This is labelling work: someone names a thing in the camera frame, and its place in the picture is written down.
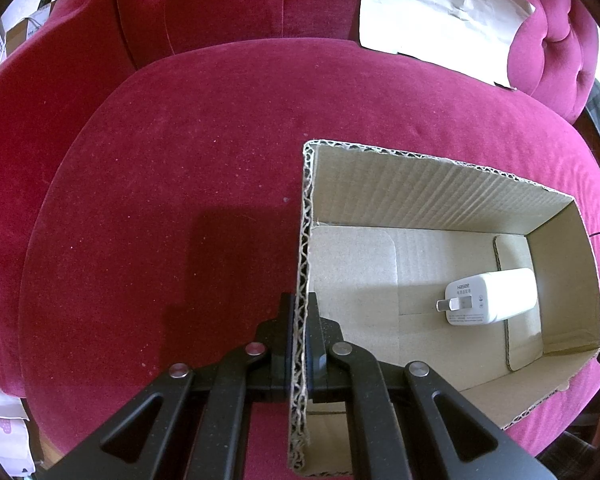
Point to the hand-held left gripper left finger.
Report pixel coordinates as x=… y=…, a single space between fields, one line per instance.
x=275 y=357

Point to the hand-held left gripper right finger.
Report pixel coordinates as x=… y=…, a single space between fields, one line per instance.
x=325 y=352

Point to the large white charger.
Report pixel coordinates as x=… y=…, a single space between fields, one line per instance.
x=502 y=295

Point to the cardboard box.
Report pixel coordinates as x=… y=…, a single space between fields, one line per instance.
x=430 y=200

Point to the red velvet sofa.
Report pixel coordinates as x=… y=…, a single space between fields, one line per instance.
x=180 y=160

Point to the white plastic bag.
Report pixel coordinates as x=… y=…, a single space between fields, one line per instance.
x=2 y=425

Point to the white paper sheet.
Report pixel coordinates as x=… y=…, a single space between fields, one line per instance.
x=430 y=10

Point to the stacked cardboard boxes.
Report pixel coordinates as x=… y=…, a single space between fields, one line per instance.
x=27 y=30

